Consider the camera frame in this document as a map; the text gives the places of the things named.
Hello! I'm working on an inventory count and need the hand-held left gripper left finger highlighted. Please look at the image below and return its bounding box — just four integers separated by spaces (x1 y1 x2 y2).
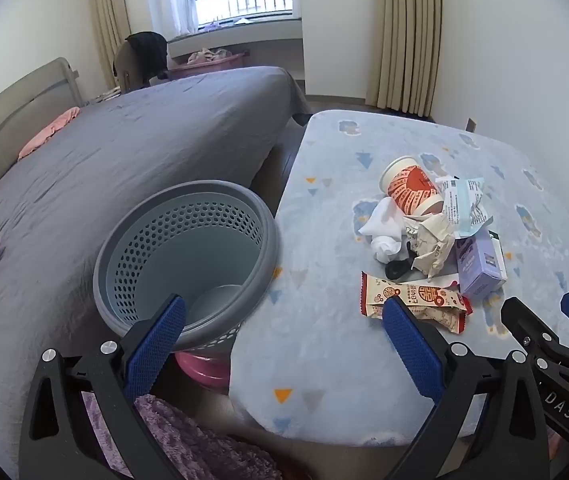
18 294 188 480

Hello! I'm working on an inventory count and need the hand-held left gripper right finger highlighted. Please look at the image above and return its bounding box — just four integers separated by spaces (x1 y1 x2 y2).
382 296 553 480

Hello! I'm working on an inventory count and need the red and white snack wrapper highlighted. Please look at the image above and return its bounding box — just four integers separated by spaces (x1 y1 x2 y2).
359 271 473 335

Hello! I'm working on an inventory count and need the purple box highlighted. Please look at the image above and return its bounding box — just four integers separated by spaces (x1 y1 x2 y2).
455 230 508 298

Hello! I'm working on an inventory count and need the black hair tie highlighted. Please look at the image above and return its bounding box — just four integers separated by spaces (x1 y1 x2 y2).
385 242 415 281

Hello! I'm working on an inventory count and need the grey perforated waste basket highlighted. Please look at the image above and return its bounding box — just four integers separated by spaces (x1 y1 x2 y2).
93 180 281 353

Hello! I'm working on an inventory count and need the beige paper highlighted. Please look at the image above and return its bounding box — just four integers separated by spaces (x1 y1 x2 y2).
402 212 456 281

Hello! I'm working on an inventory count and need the white and green mask packet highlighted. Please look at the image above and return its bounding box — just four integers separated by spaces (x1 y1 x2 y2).
435 175 494 239

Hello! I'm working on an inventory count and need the white tissue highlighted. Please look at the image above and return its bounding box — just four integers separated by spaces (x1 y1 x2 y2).
358 196 408 264

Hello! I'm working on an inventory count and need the red and white paper cup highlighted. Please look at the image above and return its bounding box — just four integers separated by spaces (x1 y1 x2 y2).
379 156 446 217

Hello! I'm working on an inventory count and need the pink stool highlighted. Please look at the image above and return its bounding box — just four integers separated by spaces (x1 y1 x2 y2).
174 350 230 391

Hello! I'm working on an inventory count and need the light blue printed blanket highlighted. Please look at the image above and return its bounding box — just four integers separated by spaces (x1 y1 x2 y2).
227 109 569 448

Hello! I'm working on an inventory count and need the purple fuzzy clothing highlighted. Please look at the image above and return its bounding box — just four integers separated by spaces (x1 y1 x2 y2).
82 392 285 480

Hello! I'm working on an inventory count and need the grey bed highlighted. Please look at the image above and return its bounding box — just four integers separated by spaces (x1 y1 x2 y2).
0 65 315 480

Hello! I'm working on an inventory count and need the pink cloth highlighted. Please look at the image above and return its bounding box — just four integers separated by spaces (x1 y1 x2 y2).
17 106 81 162

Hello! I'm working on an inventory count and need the chair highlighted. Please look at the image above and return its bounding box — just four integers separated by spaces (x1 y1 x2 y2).
113 31 170 95

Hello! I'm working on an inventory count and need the grey bed headboard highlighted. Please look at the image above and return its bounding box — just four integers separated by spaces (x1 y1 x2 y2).
0 57 82 186

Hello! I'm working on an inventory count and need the pink basin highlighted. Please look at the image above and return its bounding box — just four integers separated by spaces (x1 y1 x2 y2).
169 55 244 80

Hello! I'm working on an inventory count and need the black garment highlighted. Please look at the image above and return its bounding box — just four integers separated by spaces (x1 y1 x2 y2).
113 31 170 81

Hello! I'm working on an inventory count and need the pile of clothes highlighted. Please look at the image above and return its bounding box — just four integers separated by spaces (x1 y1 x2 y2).
187 47 235 65

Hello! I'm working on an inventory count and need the beige curtain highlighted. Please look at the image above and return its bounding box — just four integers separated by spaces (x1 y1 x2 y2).
367 0 443 118
87 0 132 93

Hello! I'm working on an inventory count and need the white window sill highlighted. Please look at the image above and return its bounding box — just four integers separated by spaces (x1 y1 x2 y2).
167 19 305 61

